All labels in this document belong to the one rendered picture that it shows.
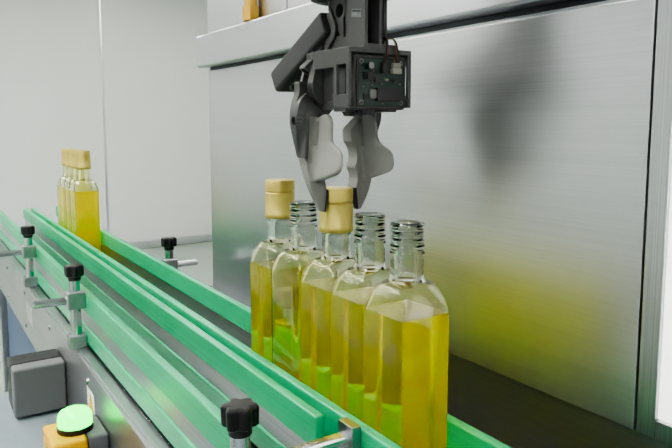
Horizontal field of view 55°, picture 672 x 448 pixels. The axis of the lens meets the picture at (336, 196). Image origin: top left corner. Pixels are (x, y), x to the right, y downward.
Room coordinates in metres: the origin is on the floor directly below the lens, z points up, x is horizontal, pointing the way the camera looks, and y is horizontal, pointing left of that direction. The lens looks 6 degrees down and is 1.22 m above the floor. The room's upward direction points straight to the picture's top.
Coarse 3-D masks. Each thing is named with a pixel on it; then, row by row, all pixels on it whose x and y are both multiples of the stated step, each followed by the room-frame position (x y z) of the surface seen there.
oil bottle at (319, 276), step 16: (320, 256) 0.65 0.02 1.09; (352, 256) 0.65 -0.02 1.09; (304, 272) 0.64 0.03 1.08; (320, 272) 0.62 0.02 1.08; (336, 272) 0.62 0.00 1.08; (304, 288) 0.64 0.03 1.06; (320, 288) 0.62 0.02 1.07; (304, 304) 0.64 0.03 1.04; (320, 304) 0.62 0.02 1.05; (304, 320) 0.64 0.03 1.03; (320, 320) 0.62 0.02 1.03; (304, 336) 0.64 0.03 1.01; (320, 336) 0.62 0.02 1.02; (304, 352) 0.64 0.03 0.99; (320, 352) 0.62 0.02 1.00; (304, 368) 0.64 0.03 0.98; (320, 368) 0.62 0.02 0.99; (320, 384) 0.62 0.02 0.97
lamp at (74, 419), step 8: (64, 408) 0.82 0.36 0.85; (72, 408) 0.82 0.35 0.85; (80, 408) 0.82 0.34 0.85; (88, 408) 0.82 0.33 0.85; (64, 416) 0.80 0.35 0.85; (72, 416) 0.80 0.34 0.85; (80, 416) 0.81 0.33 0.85; (88, 416) 0.81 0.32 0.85; (64, 424) 0.80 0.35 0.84; (72, 424) 0.80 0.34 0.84; (80, 424) 0.80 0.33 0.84; (88, 424) 0.81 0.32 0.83; (64, 432) 0.80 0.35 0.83; (72, 432) 0.80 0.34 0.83; (80, 432) 0.80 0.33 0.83
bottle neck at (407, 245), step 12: (396, 228) 0.54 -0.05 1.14; (408, 228) 0.53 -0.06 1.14; (420, 228) 0.54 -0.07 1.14; (396, 240) 0.54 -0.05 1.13; (408, 240) 0.53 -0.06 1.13; (420, 240) 0.54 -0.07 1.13; (396, 252) 0.54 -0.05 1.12; (408, 252) 0.53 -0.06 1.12; (420, 252) 0.54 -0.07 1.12; (396, 264) 0.54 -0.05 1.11; (408, 264) 0.53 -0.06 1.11; (420, 264) 0.54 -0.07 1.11; (396, 276) 0.54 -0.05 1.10; (408, 276) 0.53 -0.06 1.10; (420, 276) 0.54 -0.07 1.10
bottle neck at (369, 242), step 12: (360, 216) 0.59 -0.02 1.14; (372, 216) 0.58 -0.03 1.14; (384, 216) 0.59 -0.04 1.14; (360, 228) 0.59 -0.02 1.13; (372, 228) 0.58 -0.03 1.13; (384, 228) 0.59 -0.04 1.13; (360, 240) 0.59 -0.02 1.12; (372, 240) 0.58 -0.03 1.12; (384, 240) 0.59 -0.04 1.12; (360, 252) 0.59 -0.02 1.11; (372, 252) 0.58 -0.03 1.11; (384, 252) 0.59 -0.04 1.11; (360, 264) 0.59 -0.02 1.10; (372, 264) 0.58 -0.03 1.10; (384, 264) 0.59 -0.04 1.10
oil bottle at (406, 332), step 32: (384, 288) 0.54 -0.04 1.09; (416, 288) 0.53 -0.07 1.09; (384, 320) 0.53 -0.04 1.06; (416, 320) 0.52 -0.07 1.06; (448, 320) 0.54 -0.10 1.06; (384, 352) 0.53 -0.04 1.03; (416, 352) 0.52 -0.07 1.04; (384, 384) 0.53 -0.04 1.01; (416, 384) 0.52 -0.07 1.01; (384, 416) 0.53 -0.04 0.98; (416, 416) 0.52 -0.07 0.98
